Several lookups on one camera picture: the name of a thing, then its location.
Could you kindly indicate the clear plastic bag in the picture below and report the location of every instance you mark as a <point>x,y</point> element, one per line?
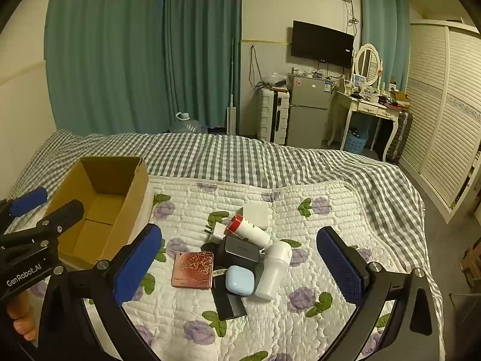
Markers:
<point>274,80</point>

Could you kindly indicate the white oval mirror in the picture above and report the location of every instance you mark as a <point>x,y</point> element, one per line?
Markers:
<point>367,64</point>

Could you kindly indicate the white floral quilt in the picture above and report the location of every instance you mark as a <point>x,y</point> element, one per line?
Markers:
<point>282,327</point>

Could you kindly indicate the white cylindrical device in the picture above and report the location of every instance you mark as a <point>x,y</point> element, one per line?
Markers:
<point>274,270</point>

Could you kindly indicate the white dressing table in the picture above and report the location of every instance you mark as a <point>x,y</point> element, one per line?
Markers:
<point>370,109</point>

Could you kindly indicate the white square charger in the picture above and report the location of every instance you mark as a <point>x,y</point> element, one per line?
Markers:
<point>257,212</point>

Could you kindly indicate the clear water jug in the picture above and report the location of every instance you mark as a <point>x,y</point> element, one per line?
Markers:
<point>186,125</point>

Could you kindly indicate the wooden furniture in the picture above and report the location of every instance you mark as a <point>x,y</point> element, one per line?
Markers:
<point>471,263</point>

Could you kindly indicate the pink floral phone case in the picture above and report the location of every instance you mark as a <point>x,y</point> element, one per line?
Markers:
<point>191,269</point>

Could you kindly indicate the black wall television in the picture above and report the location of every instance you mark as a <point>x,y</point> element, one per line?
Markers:
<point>321,43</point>

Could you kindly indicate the small brown box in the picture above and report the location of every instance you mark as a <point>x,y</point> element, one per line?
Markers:
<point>401,96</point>

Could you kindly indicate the white suitcase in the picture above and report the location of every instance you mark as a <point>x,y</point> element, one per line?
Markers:
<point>272,116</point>

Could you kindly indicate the white bottle with red cap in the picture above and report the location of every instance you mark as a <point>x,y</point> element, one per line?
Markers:
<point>248,229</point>

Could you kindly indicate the person's left hand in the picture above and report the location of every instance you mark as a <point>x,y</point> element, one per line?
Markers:
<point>22,316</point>

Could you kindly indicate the blue plastic basket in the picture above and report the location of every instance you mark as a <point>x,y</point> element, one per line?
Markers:
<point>356,143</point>

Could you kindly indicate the silver refrigerator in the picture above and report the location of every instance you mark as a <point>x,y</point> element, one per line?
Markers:
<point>308,112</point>

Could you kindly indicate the light blue earbuds case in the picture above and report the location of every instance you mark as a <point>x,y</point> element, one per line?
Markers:
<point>240,280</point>

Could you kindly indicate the narrow teal curtain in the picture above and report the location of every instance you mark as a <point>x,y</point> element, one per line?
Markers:
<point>383,26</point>

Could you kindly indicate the dark grey charger block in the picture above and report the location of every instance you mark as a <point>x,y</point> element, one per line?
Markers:
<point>242,250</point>

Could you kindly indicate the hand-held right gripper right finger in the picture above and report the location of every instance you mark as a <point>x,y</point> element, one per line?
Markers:
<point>340,267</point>

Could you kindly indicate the dark suitcase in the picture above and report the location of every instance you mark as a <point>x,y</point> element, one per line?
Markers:
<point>400,135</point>

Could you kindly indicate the white flat mop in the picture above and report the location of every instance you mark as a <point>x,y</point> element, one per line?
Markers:
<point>231,120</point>

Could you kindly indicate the white louvred wardrobe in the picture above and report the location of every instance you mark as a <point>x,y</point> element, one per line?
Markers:
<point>439,112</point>

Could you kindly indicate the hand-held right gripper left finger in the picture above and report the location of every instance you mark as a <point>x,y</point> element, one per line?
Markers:
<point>137,267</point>

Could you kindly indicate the wide teal curtain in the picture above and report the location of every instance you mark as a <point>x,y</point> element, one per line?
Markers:
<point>105,52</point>

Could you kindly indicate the brown cardboard box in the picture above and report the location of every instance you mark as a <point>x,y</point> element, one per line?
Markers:
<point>97,210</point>

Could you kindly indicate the white plug adapter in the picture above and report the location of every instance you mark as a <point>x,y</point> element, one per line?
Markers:
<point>214,231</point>

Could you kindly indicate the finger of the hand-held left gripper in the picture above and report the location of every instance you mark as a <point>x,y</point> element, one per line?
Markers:
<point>28,201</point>
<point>64,214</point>

